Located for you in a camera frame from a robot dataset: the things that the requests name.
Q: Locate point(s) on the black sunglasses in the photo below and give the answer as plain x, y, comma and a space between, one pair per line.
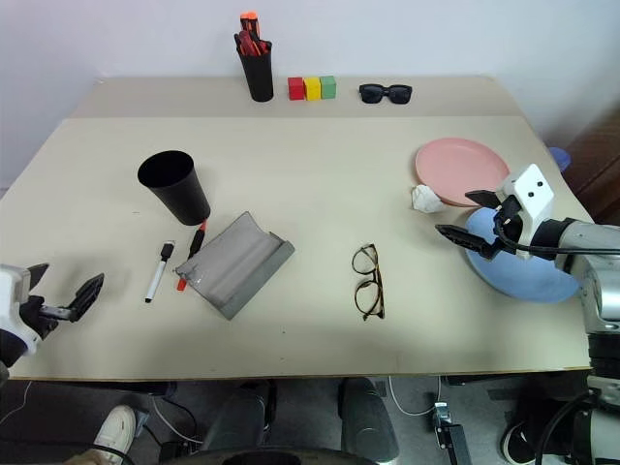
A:
386, 93

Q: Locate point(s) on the blue plate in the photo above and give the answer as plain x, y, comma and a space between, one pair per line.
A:
523, 276

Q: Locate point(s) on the green wooden block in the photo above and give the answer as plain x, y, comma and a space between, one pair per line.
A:
328, 87

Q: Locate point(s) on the brown wooden cabinet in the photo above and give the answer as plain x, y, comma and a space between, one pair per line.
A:
598, 160

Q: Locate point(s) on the red wooden block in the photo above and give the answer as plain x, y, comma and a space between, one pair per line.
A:
295, 89

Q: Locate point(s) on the tall black pen holder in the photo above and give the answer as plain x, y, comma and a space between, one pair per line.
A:
259, 75

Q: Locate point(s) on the black shoe white sole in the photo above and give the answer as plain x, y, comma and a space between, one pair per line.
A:
517, 443

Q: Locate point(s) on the dark rounded shape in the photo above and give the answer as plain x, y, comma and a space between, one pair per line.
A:
365, 419

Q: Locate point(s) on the crumpled white paper ball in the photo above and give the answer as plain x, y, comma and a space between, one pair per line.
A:
425, 198

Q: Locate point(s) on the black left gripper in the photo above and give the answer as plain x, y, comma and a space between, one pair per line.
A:
34, 310

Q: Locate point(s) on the pink plate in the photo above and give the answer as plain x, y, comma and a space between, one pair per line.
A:
460, 167

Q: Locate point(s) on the yellow wooden block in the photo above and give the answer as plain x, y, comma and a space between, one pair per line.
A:
313, 88

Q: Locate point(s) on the wide black empty cup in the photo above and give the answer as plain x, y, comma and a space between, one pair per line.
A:
176, 186

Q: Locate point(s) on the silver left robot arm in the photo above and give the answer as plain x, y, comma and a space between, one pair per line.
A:
7, 351

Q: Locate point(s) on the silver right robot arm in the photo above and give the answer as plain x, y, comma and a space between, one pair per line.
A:
596, 281

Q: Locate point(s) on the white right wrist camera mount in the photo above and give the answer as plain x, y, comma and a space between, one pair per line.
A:
530, 194

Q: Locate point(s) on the tortoiseshell eyeglasses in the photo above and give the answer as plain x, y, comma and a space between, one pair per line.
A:
369, 281

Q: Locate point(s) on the red black marker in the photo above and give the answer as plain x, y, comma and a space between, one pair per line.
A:
197, 238

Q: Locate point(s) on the black metal clamp bracket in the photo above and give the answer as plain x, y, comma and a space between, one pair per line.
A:
448, 431

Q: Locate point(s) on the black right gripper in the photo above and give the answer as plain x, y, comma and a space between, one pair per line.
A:
508, 218

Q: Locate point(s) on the white marker black cap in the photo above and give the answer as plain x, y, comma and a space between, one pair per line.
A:
157, 273

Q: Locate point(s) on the grey open glasses case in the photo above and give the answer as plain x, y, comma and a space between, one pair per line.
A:
237, 264

